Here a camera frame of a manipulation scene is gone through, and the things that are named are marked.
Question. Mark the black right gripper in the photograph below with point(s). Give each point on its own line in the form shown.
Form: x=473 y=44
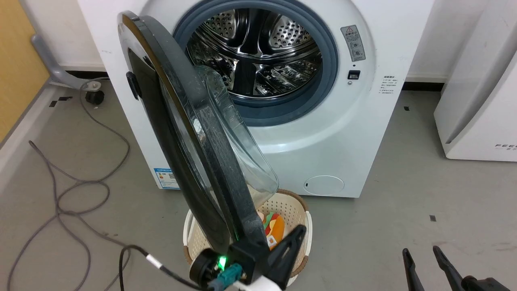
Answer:
x=484 y=285

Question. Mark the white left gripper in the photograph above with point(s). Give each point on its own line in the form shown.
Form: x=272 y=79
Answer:
x=264 y=285

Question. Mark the black round glass washer door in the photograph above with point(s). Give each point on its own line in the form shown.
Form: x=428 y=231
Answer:
x=226 y=173

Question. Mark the white front-load washing machine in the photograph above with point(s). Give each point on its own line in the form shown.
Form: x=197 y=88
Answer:
x=343 y=141

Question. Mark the grey rubber door gasket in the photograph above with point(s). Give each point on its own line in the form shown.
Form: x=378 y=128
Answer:
x=329 y=72

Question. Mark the black door latch socket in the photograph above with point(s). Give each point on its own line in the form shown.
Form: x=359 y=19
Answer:
x=354 y=74

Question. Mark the black door hinge block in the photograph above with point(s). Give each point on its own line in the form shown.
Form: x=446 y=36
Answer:
x=133 y=85

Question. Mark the orange red plush toy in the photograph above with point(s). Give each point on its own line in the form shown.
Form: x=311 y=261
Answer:
x=276 y=229

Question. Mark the cream plastic laundry basket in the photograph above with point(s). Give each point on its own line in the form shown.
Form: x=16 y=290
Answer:
x=291 y=206

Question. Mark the black round sensor green light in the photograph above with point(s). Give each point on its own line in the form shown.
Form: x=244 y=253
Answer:
x=204 y=268

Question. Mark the round white filter cover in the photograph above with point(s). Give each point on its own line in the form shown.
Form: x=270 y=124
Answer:
x=324 y=185

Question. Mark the blue energy label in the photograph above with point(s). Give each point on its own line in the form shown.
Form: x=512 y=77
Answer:
x=167 y=178

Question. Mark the white appliance with grey stripe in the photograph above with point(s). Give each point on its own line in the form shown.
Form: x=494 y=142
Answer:
x=484 y=121

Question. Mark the steel washer drum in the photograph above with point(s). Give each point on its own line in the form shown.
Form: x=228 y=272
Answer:
x=258 y=52

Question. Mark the grey warning sticker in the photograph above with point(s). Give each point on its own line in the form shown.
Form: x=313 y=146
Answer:
x=353 y=42

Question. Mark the black caster wheel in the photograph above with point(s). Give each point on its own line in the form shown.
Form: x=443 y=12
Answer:
x=95 y=97

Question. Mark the grey metal stand leg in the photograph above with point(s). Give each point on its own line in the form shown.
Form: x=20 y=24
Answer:
x=52 y=66

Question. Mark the yellow wooden panel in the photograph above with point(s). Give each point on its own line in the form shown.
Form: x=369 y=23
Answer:
x=16 y=60

